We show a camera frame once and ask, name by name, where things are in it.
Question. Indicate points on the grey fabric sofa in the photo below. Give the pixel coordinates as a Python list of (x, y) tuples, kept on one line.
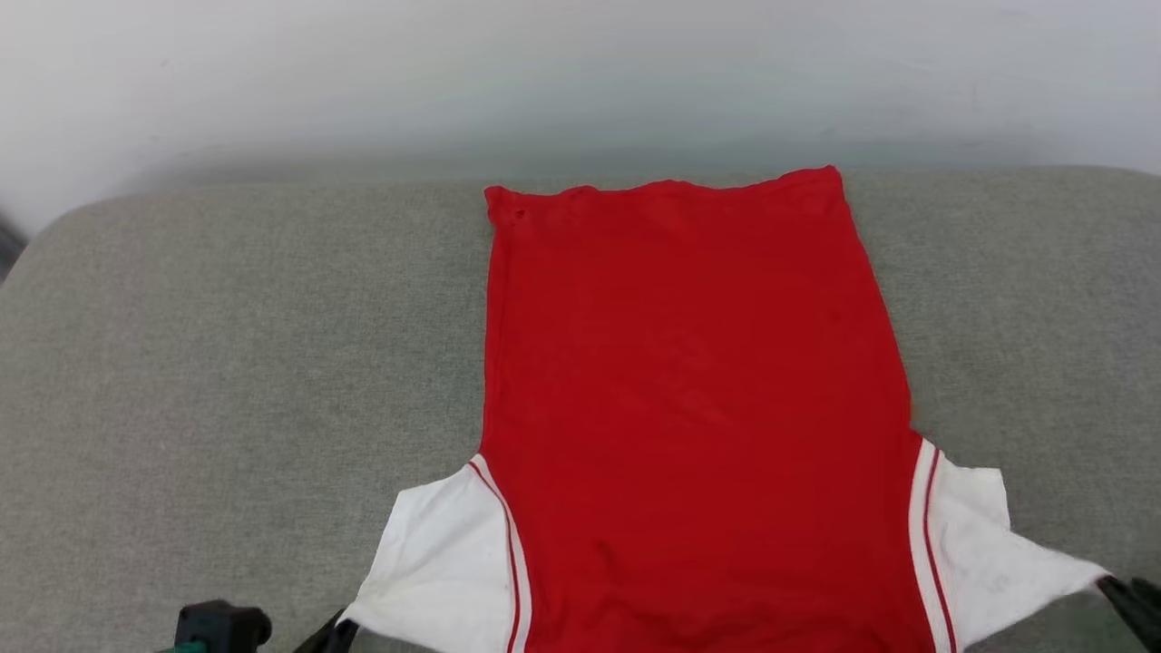
[(227, 363)]

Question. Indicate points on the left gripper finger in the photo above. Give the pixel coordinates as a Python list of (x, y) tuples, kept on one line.
[(334, 637)]

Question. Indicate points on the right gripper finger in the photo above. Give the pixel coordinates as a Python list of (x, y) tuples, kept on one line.
[(1141, 608)]

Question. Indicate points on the red basketball jersey white trim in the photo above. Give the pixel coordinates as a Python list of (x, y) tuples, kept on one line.
[(698, 408)]

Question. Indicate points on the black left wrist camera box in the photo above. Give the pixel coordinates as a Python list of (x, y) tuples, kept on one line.
[(222, 626)]

